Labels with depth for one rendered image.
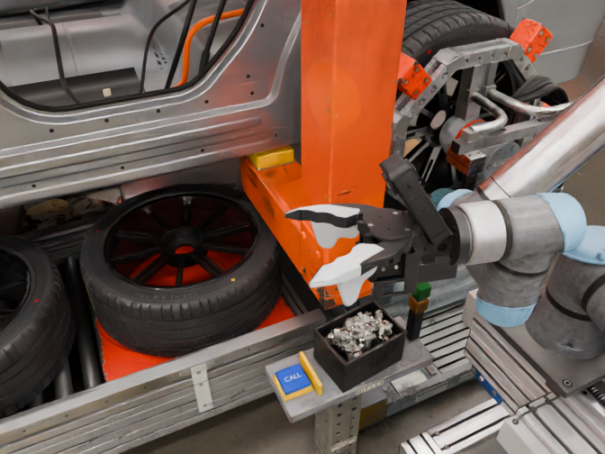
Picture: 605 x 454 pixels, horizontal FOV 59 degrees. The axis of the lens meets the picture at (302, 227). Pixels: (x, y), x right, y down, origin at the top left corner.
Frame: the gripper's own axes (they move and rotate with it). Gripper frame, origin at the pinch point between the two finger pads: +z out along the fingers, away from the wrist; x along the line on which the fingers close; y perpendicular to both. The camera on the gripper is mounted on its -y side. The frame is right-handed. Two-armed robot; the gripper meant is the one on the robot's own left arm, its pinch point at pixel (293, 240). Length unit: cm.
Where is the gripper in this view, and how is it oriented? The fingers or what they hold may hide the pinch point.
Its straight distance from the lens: 60.6
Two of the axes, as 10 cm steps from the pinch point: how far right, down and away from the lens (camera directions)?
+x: -1.9, -4.9, 8.5
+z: -9.8, 1.2, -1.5
